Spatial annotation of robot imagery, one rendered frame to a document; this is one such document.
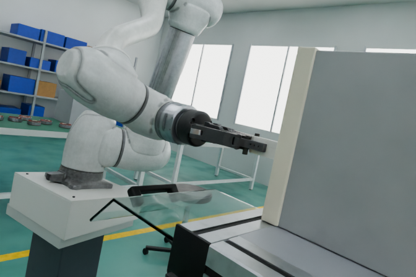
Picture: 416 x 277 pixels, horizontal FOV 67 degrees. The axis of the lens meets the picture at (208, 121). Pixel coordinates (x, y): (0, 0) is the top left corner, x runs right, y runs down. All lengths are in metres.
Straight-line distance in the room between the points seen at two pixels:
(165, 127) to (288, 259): 0.43
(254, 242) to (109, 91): 0.41
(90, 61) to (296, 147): 0.41
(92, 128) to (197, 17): 0.54
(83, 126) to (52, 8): 6.31
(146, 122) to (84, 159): 0.54
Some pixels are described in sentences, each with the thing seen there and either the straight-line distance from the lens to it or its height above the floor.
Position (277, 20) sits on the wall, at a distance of 6.46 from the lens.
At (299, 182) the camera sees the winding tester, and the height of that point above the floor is 1.17.
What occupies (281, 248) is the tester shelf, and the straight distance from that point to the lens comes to 0.33.
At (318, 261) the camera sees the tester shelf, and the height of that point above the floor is 1.11.
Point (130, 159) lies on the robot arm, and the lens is 1.24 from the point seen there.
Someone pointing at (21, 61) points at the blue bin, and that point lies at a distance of 6.63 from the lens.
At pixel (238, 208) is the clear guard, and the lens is 0.59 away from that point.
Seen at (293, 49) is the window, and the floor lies 2.55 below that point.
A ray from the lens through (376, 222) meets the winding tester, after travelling 0.34.
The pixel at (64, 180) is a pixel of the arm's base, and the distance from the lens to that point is 1.22.
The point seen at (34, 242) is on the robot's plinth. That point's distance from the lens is 1.39.
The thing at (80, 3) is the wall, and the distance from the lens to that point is 7.66.
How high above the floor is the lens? 1.23
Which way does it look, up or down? 3 degrees down
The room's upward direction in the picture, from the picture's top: 12 degrees clockwise
